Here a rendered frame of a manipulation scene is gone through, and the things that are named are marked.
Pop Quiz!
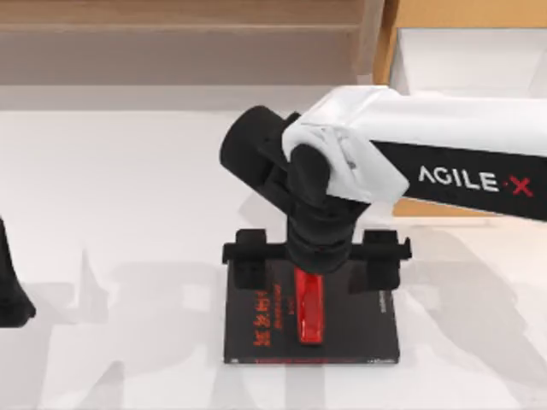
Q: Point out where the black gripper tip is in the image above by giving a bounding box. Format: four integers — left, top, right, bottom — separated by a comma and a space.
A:
0, 217, 38, 330

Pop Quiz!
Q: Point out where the black book with red lettering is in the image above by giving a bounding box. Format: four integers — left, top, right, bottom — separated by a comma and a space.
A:
223, 257, 401, 366

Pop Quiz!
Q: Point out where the wooden cabinet with white inside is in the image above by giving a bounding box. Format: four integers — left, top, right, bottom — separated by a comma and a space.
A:
373, 0, 547, 222

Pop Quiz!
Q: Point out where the wooden open shelf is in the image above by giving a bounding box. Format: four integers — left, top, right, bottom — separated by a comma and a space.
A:
0, 0, 378, 87

